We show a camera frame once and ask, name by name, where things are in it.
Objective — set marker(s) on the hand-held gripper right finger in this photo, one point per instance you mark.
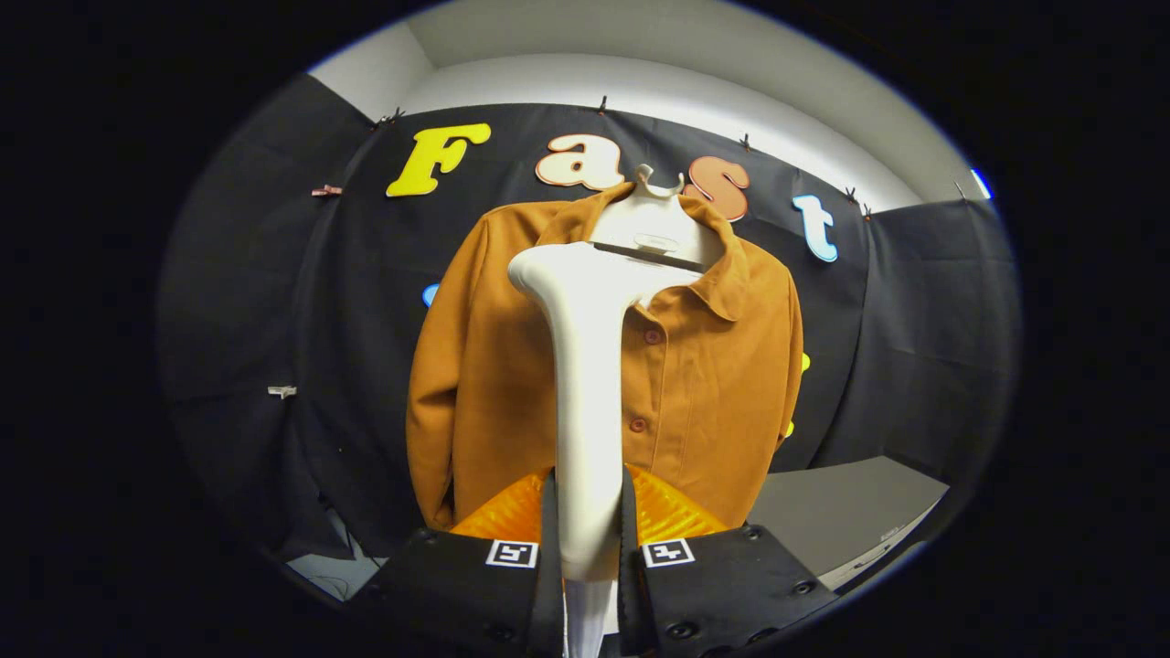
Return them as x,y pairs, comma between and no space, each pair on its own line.
713,585

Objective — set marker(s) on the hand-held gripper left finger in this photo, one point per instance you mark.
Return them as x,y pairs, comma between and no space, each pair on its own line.
475,594

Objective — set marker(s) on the orange-brown button shirt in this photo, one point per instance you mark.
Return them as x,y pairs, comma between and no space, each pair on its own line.
713,411

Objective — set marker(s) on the white garment steamer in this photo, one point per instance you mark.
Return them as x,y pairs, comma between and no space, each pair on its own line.
585,411

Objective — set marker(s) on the grey cabinet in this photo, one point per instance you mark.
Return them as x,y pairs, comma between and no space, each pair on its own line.
841,512

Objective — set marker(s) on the white clip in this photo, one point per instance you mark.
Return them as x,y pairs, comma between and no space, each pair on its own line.
281,391

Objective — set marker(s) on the black backdrop cloth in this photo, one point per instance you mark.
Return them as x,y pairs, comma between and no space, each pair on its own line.
366,320

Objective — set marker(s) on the white mannequin hanger form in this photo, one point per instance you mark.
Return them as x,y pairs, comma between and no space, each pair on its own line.
654,219

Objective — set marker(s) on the red clip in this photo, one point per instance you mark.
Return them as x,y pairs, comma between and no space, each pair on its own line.
326,191

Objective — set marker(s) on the row of black cloth clips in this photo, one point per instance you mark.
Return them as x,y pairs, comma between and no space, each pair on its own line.
602,105

